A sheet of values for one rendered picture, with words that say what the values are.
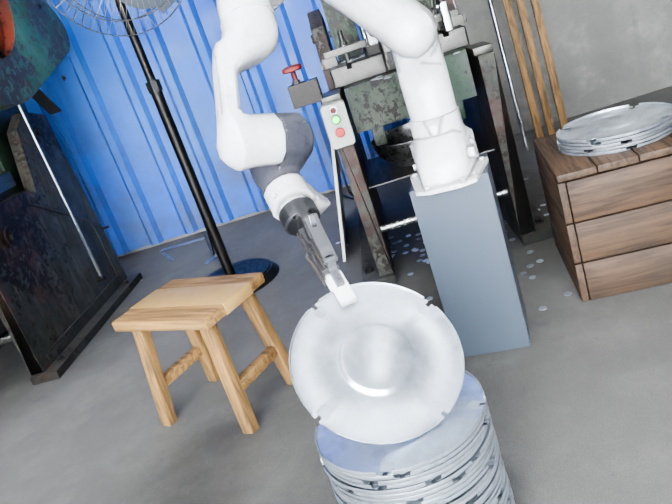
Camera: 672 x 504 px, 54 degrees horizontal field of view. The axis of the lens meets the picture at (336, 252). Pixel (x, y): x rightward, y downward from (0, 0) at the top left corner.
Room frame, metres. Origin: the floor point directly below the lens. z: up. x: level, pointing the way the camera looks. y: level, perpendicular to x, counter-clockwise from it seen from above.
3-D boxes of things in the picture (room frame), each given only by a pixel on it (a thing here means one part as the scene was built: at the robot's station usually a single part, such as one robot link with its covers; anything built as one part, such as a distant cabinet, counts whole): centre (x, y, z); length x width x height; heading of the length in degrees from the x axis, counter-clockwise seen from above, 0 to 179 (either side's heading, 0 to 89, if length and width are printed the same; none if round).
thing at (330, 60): (2.32, -0.24, 0.76); 0.17 x 0.06 x 0.10; 83
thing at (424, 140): (1.45, -0.30, 0.52); 0.22 x 0.19 x 0.14; 162
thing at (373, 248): (2.48, -0.16, 0.45); 0.92 x 0.12 x 0.90; 173
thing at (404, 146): (2.30, -0.41, 0.36); 0.34 x 0.34 x 0.10
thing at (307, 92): (2.11, -0.07, 0.62); 0.10 x 0.06 x 0.20; 83
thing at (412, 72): (1.53, -0.32, 0.71); 0.18 x 0.11 x 0.25; 168
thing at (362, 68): (2.30, -0.41, 0.68); 0.45 x 0.30 x 0.06; 83
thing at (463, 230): (1.49, -0.31, 0.23); 0.18 x 0.18 x 0.45; 72
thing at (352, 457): (0.94, -0.01, 0.24); 0.29 x 0.29 x 0.01
